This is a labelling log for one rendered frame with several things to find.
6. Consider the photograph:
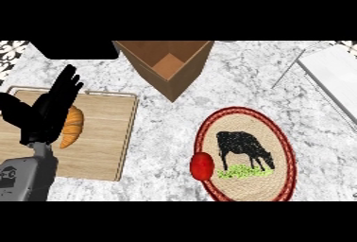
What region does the round woven cow placemat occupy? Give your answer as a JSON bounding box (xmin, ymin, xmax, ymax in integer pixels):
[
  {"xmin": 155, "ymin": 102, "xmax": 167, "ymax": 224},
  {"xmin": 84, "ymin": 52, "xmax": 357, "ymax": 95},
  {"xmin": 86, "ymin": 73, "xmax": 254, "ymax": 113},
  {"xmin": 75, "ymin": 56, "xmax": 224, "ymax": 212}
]
[{"xmin": 192, "ymin": 106, "xmax": 298, "ymax": 202}]

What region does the black appliance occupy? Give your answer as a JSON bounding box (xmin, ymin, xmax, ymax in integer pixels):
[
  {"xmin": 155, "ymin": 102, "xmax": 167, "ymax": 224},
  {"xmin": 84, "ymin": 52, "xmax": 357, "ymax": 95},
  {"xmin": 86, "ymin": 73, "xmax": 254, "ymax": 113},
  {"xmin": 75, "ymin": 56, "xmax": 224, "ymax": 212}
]
[{"xmin": 30, "ymin": 40, "xmax": 121, "ymax": 61}]

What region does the red round squash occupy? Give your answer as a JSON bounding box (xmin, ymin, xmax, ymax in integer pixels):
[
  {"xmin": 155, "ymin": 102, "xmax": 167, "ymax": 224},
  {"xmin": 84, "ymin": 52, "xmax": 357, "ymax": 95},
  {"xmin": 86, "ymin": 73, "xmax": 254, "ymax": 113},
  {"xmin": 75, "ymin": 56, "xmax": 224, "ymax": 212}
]
[{"xmin": 189, "ymin": 152, "xmax": 217, "ymax": 182}]

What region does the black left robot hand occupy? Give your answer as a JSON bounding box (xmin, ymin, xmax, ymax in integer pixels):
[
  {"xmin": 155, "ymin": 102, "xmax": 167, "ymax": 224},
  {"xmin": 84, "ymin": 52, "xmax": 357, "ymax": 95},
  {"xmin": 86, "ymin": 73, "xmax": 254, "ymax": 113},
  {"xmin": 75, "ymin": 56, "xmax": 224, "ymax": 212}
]
[{"xmin": 0, "ymin": 63, "xmax": 86, "ymax": 147}]

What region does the brown cardboard box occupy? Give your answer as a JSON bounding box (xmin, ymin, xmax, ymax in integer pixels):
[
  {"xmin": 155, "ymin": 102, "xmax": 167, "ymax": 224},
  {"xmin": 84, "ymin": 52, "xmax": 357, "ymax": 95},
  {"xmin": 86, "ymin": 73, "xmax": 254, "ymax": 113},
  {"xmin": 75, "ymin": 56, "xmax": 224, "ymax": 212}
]
[{"xmin": 112, "ymin": 40, "xmax": 217, "ymax": 103}]

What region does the pale wooden cutting board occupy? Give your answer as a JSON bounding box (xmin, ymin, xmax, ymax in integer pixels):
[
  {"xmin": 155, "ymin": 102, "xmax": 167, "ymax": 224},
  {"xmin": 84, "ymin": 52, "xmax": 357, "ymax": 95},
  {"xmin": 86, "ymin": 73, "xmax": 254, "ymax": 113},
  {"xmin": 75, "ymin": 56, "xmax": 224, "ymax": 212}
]
[{"xmin": 0, "ymin": 85, "xmax": 140, "ymax": 182}]

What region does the orange croissant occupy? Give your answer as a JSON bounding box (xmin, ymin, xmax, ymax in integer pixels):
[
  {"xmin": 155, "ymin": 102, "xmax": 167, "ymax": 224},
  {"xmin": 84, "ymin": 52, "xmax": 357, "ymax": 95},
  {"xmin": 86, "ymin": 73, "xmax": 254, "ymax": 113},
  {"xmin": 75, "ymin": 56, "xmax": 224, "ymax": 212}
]
[{"xmin": 59, "ymin": 105, "xmax": 86, "ymax": 149}]

